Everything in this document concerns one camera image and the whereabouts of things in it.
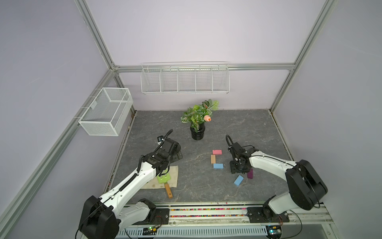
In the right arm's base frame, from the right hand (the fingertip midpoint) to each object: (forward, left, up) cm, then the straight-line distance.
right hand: (235, 167), depth 90 cm
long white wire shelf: (+51, +31, +30) cm, 67 cm away
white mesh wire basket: (+22, +74, +26) cm, 82 cm away
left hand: (+2, +37, +12) cm, 39 cm away
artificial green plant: (+20, +22, +26) cm, 40 cm away
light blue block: (+1, +11, +1) cm, 11 cm away
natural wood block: (+5, +14, +1) cm, 15 cm away
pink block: (+11, +11, 0) cm, 15 cm away
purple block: (-4, -8, 0) cm, 9 cm away
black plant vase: (+22, +22, +3) cm, 31 cm away
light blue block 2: (-8, 0, 0) cm, 8 cm away
